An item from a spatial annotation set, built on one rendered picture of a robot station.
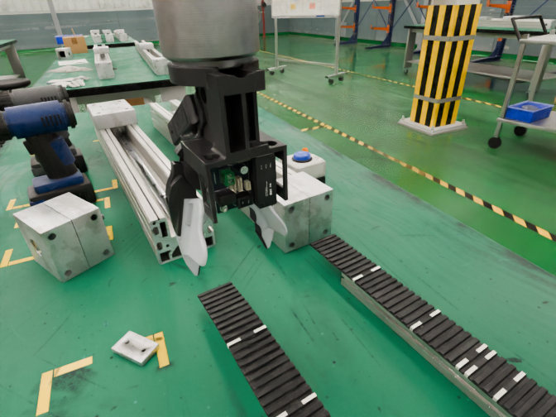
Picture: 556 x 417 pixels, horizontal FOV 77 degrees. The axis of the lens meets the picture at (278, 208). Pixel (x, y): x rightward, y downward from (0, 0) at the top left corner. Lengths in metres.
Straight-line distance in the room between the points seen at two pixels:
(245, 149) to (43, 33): 15.46
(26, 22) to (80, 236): 15.18
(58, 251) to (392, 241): 0.54
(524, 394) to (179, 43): 0.43
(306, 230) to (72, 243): 0.37
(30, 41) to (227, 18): 15.53
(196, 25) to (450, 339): 0.40
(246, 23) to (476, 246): 0.54
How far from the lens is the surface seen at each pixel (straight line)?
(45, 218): 0.64
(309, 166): 0.78
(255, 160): 0.28
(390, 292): 0.50
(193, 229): 0.34
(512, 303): 0.60
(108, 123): 1.10
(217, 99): 0.26
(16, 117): 0.82
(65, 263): 0.64
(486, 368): 0.46
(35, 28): 15.71
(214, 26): 0.26
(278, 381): 0.40
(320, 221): 0.61
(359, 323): 0.50
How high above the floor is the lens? 1.15
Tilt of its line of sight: 30 degrees down
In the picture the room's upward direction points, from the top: 2 degrees counter-clockwise
